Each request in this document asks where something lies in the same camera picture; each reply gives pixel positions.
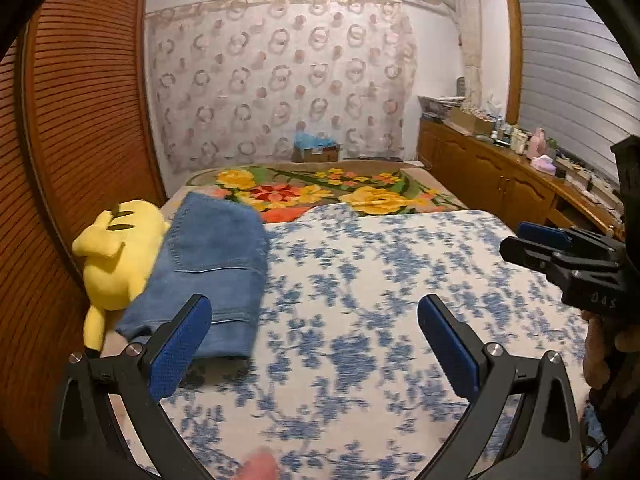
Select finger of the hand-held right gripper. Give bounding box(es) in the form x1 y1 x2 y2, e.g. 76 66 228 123
516 221 576 251
500 236 621 286

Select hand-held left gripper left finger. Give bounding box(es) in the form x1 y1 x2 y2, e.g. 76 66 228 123
50 294 213 480

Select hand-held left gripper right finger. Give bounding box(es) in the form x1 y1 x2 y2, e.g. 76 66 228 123
417 294 583 480

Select blue denim pants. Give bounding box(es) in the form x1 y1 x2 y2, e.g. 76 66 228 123
115 192 271 361

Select person's right hand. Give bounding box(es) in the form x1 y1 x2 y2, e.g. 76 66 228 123
580 310 640 390

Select person's left hand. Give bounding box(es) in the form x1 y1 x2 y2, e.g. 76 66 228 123
235 452 279 480

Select blue floral bed sheet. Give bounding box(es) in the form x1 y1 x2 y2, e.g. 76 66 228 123
107 205 591 480

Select long wooden cabinet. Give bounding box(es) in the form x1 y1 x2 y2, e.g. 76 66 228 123
417 117 626 241

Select yellow plush toy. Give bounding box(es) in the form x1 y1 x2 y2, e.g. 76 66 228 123
71 199 171 351

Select flat cardboard box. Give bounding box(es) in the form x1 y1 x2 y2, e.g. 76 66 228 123
447 107 493 136

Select grey window blind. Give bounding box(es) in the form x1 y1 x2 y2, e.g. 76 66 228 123
515 0 640 186

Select patterned basket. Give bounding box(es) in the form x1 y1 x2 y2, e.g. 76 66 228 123
417 95 466 121

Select colourful flower blanket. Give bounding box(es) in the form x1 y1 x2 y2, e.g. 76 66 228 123
167 162 471 226

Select beige tied curtain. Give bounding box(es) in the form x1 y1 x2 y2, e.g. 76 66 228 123
450 0 483 111

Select small cardboard box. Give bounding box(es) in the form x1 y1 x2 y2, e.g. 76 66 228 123
291 145 341 163

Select blue plastic bag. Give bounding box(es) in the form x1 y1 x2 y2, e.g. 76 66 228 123
292 130 336 150

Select wooden louvered wardrobe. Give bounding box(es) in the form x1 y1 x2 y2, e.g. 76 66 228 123
0 0 168 436

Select ring patterned wall curtain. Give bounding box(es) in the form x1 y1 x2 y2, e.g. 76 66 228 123
142 0 418 176

